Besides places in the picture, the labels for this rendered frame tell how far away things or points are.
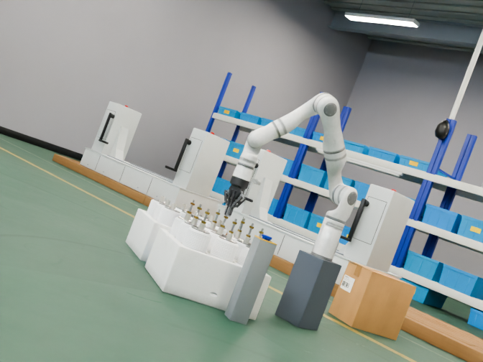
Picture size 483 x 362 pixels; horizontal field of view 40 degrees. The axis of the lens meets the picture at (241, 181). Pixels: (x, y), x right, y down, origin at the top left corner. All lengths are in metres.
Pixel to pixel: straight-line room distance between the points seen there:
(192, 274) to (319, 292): 0.63
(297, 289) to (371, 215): 1.83
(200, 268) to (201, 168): 3.44
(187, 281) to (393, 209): 2.39
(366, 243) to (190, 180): 1.90
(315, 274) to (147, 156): 7.41
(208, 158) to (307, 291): 3.24
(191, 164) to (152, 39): 4.17
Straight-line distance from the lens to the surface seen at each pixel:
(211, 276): 2.54
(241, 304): 2.46
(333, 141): 2.76
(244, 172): 2.67
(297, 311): 2.87
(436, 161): 7.47
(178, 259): 2.49
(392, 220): 4.68
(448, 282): 7.15
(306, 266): 2.87
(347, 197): 2.87
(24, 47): 8.85
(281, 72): 11.60
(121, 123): 7.02
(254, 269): 2.44
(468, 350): 4.06
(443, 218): 7.32
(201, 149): 5.86
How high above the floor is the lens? 0.47
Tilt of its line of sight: level
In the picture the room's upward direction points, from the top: 21 degrees clockwise
